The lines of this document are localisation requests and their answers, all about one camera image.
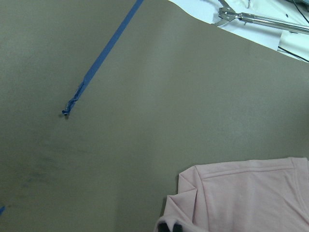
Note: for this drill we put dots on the pink Snoopy t-shirt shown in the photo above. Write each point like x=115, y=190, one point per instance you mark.
x=241, y=196

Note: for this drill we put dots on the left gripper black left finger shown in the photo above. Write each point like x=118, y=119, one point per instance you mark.
x=163, y=227

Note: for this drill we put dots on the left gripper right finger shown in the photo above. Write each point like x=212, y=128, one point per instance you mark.
x=177, y=228

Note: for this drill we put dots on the grabber stick green handle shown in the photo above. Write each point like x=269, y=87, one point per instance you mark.
x=227, y=14

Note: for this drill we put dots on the frayed blue tape strip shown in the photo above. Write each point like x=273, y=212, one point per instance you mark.
x=101, y=58

